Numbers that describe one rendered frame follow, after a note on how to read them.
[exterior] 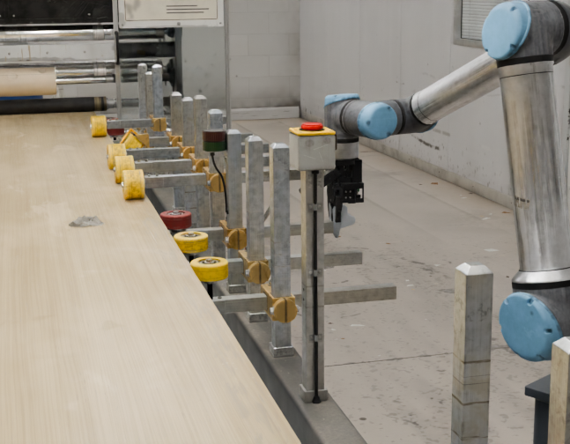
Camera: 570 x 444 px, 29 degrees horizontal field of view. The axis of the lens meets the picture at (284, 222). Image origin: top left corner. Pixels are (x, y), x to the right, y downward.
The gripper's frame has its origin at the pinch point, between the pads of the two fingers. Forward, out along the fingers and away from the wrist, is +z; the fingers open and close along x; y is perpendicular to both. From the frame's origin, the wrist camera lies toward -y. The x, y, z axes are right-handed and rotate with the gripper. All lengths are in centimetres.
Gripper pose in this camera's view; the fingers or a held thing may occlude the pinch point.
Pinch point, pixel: (333, 233)
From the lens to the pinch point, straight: 289.9
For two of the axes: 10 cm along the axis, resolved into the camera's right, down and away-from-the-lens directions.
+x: -2.4, -2.1, 9.5
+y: 9.7, -0.6, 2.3
